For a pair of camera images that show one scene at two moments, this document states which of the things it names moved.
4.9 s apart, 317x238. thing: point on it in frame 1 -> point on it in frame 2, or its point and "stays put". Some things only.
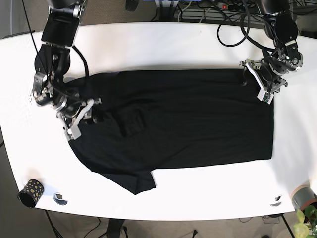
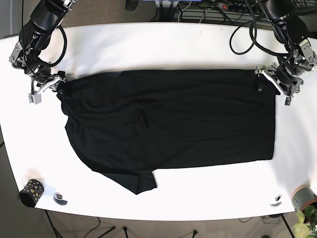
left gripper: (267, 73) -> (283, 77)
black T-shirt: (157, 119) stays put
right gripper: (86, 111) -> (35, 97)
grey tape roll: (302, 196) stays put
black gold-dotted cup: (30, 195) stays put
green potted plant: (306, 225) stays put
